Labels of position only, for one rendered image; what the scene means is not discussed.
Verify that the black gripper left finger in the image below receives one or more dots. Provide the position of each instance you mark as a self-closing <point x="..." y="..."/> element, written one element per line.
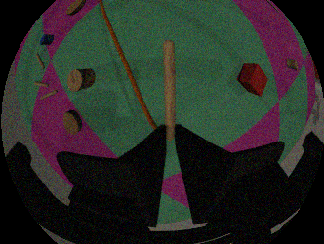
<point x="137" y="174"/>

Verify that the wooden stick with orange-brown string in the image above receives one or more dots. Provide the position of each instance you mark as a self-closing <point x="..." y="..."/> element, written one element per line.
<point x="168" y="78"/>

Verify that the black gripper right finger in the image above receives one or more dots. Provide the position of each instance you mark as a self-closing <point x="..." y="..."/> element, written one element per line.
<point x="208" y="171"/>

